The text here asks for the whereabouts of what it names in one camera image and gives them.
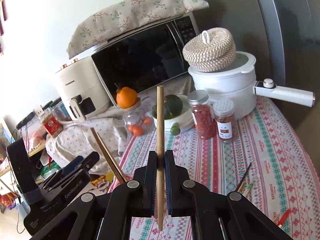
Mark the white ceramic bowl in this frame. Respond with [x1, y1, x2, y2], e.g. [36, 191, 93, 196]
[164, 95, 195, 135]

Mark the black microwave oven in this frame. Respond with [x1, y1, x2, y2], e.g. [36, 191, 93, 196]
[91, 15, 201, 107]

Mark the cream air fryer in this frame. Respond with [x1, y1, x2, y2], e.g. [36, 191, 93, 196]
[55, 56, 110, 122]

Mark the orange tangerine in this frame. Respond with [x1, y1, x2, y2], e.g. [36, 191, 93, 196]
[116, 86, 138, 109]

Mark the tall goji berry jar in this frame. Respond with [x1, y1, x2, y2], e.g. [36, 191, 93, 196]
[188, 90, 216, 140]

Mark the floral cloth cover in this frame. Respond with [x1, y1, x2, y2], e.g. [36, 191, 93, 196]
[67, 0, 209, 59]

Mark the disposable bamboo chopstick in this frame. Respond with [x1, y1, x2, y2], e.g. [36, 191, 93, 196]
[242, 182, 254, 197]

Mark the red hanging tassel ornament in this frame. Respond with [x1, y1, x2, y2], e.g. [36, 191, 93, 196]
[0, 0, 8, 36]

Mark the woven rattan basket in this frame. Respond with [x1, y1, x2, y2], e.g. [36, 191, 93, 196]
[183, 28, 236, 73]

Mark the bamboo chopstick three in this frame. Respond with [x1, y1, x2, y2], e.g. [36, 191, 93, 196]
[96, 132, 130, 182]

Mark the red label condiment jar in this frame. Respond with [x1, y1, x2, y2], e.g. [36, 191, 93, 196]
[39, 110, 63, 138]

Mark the pink perforated utensil basket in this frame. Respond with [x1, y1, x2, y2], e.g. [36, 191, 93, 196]
[108, 177, 120, 193]

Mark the short red spice jar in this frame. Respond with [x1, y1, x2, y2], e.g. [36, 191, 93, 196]
[213, 99, 235, 141]

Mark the red plastic spoon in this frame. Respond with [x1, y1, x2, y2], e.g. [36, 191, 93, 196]
[277, 209, 291, 228]

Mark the glass jar with tomatoes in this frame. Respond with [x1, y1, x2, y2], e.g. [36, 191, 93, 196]
[123, 97, 154, 137]

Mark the grey refrigerator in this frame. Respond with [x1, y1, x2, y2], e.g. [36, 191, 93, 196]
[178, 0, 320, 131]

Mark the striped patterned tablecloth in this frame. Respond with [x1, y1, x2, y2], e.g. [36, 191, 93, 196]
[165, 97, 319, 239]

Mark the dark green squash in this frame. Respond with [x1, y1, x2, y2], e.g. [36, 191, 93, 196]
[163, 95, 183, 120]

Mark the white electric pot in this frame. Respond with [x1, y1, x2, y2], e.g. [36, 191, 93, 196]
[188, 51, 315, 119]

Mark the yellow cardboard box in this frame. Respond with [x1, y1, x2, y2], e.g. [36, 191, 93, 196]
[91, 171, 114, 193]

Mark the floral white cloth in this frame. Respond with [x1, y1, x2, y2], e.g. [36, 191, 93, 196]
[45, 73, 196, 174]

